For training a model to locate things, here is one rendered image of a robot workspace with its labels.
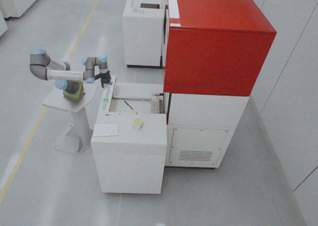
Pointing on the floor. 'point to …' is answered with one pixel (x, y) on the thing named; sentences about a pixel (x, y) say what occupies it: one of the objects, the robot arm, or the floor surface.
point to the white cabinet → (130, 172)
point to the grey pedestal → (75, 135)
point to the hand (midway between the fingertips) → (103, 88)
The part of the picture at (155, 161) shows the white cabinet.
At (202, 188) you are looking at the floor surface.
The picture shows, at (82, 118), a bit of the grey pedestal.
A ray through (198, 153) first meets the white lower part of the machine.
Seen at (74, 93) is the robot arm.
